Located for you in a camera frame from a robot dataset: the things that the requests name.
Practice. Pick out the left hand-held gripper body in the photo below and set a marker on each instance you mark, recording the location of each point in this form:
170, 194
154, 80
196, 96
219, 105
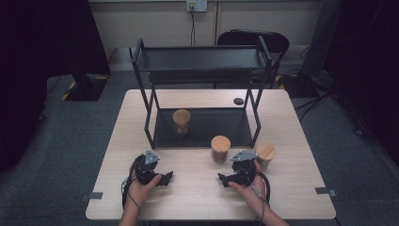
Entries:
145, 172

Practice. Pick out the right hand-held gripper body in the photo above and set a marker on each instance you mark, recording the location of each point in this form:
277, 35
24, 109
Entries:
244, 171

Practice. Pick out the glass jar with wooden lid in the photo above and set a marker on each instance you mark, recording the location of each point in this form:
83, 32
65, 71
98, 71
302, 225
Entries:
266, 153

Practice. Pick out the glass jar with red contents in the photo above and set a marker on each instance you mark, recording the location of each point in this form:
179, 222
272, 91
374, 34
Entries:
220, 147

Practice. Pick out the black metal shelf rack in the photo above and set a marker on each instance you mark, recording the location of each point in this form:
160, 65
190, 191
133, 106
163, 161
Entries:
200, 132

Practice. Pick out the glass jar with pale contents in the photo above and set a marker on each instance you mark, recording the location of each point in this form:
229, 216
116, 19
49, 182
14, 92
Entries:
182, 121

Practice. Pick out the person's left hand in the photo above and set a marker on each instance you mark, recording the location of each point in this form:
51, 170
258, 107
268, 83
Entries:
141, 193

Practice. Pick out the person's right hand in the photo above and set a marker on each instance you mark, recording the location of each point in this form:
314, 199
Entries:
251, 191

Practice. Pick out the grey table clamp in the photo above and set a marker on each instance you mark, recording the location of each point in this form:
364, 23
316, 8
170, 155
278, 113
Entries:
324, 190
94, 195

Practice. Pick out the black round table grommet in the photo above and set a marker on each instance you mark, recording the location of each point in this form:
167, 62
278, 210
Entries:
238, 101

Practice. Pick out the black stand base yellow stripes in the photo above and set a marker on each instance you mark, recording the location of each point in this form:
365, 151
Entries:
298, 86
86, 89

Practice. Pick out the black chair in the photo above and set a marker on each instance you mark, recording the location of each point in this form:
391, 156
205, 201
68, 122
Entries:
276, 40

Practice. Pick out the grey upright panel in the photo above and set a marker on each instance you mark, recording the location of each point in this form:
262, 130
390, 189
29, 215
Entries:
320, 37

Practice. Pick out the dark curtain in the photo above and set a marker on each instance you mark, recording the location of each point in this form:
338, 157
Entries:
37, 62
370, 62

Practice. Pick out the white wall socket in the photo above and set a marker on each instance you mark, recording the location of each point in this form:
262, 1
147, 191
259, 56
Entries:
196, 5

